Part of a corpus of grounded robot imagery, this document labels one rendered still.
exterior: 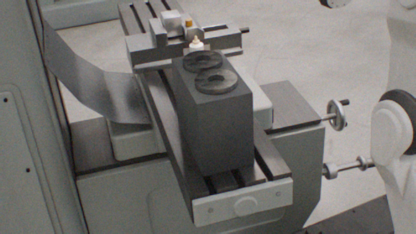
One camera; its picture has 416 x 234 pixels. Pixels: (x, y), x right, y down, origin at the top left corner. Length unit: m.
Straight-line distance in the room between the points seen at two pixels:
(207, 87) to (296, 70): 2.46
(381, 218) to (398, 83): 0.52
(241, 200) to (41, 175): 0.59
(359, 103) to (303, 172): 1.46
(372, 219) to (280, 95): 0.53
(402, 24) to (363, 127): 1.92
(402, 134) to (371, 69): 2.44
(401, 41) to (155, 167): 0.80
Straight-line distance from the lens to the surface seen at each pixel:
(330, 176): 1.79
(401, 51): 1.12
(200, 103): 1.02
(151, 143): 1.51
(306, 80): 3.36
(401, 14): 1.05
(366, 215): 1.55
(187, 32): 1.55
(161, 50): 1.56
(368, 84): 3.36
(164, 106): 1.38
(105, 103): 1.49
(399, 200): 1.28
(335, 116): 1.87
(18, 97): 1.34
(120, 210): 1.64
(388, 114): 1.12
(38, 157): 1.43
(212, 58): 1.16
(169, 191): 1.63
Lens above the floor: 1.64
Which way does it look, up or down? 33 degrees down
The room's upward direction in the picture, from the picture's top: 4 degrees counter-clockwise
